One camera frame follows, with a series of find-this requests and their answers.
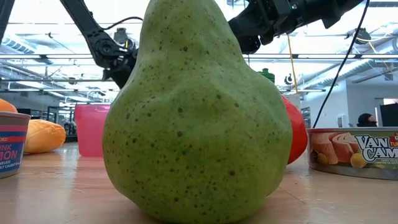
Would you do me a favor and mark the green plastic water bottle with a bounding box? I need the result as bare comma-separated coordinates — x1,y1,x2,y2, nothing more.
257,68,276,85

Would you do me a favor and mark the pink translucent plastic bin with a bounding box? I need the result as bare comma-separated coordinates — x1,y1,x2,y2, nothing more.
74,103,111,157

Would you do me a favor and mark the green speckled pear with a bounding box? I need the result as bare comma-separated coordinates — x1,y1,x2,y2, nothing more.
101,0,294,224

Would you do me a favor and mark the yellow-orange bread roll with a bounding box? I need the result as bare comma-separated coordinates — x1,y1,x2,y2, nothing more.
24,119,67,154

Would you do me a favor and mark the red tomato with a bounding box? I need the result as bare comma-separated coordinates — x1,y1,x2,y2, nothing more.
281,95,308,166

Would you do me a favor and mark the orange round fruit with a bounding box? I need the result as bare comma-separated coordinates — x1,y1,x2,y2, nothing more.
0,98,19,114

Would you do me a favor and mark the blue label salmon can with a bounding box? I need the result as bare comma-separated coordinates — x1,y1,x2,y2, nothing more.
0,111,32,180

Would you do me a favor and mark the Van Camp's tuna can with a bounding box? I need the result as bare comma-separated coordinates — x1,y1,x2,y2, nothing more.
307,127,398,182

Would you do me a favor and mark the person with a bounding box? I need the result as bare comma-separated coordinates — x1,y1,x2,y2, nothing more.
356,113,378,128

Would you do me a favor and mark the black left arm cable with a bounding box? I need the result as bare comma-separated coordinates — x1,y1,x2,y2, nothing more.
101,16,144,32

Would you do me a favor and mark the long black hanging cable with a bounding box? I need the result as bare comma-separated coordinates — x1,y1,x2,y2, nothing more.
312,0,372,129

